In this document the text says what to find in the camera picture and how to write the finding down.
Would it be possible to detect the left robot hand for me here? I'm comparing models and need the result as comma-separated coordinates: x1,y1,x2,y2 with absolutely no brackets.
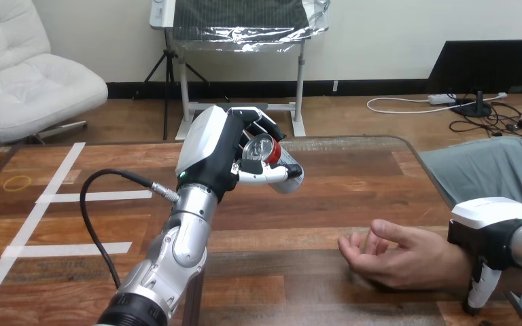
175,105,305,202

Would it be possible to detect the person's hand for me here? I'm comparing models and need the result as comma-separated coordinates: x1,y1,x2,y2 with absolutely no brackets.
336,219,474,291

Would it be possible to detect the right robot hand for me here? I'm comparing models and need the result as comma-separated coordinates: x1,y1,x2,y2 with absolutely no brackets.
447,197,522,316

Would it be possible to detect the red and white drink can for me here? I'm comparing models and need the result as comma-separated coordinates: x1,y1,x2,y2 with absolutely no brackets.
241,132,306,196

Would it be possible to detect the person's body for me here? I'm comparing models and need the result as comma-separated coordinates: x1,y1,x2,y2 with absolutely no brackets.
418,136,522,326

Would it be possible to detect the black tripod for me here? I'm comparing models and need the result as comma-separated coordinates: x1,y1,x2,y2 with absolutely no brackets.
143,27,211,141

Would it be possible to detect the foil sheet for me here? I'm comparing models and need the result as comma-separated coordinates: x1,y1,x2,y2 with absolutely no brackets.
170,0,332,54

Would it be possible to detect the white power strip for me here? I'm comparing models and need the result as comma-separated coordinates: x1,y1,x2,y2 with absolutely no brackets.
427,93,458,106

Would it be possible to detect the dark screen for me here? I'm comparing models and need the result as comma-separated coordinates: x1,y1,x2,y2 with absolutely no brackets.
425,39,522,119

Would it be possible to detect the white cushioned chair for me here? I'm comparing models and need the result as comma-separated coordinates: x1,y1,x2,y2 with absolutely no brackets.
0,0,109,145

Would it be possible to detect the tangle of cables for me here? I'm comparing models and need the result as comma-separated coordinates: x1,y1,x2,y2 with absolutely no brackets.
366,88,522,139

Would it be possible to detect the black cable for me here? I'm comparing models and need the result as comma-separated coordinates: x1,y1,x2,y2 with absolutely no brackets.
79,168,181,290

